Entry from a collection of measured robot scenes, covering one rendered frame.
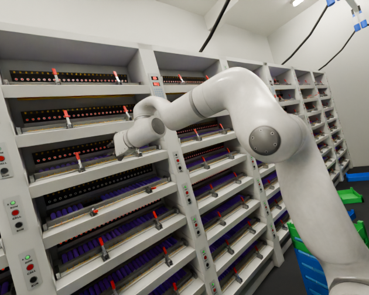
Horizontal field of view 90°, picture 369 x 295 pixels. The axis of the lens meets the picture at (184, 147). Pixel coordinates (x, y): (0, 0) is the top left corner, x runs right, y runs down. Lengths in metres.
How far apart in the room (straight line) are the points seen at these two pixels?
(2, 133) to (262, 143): 0.83
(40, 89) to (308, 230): 0.98
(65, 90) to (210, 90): 0.67
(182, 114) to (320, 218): 0.39
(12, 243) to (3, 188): 0.19
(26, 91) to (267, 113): 0.86
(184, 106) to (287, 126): 0.27
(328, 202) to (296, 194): 0.05
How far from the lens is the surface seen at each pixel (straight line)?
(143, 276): 1.09
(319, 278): 1.48
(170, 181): 1.08
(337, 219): 0.46
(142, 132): 0.66
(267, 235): 1.75
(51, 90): 0.96
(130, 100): 1.25
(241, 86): 0.44
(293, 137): 0.36
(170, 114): 0.55
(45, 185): 0.87
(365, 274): 0.58
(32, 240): 0.89
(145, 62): 1.17
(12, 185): 0.87
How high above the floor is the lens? 1.09
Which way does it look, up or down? 1 degrees up
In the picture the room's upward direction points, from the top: 16 degrees counter-clockwise
